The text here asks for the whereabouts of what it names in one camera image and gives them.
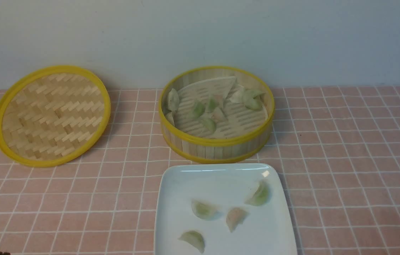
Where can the green dumpling steamer front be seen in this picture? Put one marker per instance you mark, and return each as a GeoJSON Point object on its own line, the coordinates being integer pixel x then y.
{"type": "Point", "coordinates": [209, 125]}

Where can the white square plate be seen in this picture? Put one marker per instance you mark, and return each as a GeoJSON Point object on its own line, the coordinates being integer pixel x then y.
{"type": "Point", "coordinates": [267, 229]}

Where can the green dumpling plate centre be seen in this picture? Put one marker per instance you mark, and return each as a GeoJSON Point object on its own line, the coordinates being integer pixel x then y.
{"type": "Point", "coordinates": [203, 210]}

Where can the green dumpling plate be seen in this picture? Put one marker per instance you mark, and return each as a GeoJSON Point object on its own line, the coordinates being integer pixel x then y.
{"type": "Point", "coordinates": [195, 239]}
{"type": "Point", "coordinates": [203, 210]}
{"type": "Point", "coordinates": [260, 196]}

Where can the green dumpling plate right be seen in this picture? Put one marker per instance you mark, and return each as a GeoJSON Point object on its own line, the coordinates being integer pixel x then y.
{"type": "Point", "coordinates": [260, 196]}

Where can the pink dumpling on plate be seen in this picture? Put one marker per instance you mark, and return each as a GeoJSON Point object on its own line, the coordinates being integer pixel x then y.
{"type": "Point", "coordinates": [235, 216]}

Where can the green dumpling plate front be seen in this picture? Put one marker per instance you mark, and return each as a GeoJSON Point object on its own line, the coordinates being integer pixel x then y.
{"type": "Point", "coordinates": [195, 239]}

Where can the white perforated steamer liner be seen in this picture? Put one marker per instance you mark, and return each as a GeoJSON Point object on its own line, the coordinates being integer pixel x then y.
{"type": "Point", "coordinates": [240, 120]}

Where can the bamboo steamer basket yellow rim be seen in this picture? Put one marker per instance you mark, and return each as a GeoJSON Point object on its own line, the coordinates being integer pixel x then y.
{"type": "Point", "coordinates": [208, 151]}

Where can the pink dumpling steamer centre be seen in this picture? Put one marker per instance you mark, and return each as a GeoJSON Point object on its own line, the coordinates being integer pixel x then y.
{"type": "Point", "coordinates": [218, 115]}

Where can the pale dumpling steamer left edge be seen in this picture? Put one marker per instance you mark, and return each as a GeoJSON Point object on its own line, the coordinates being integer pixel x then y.
{"type": "Point", "coordinates": [170, 118]}

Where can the pale dumpling steamer left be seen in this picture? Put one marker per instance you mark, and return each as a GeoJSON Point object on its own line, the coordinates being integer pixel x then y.
{"type": "Point", "coordinates": [172, 100]}

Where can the pale dumpling steamer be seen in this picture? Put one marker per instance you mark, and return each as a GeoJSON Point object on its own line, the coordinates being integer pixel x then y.
{"type": "Point", "coordinates": [172, 100]}
{"type": "Point", "coordinates": [237, 96]}

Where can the pale dumpling steamer back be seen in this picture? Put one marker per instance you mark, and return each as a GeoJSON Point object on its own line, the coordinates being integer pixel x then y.
{"type": "Point", "coordinates": [237, 96]}

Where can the bamboo steamer lid yellow rim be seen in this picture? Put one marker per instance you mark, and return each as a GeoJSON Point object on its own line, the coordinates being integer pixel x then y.
{"type": "Point", "coordinates": [53, 115]}

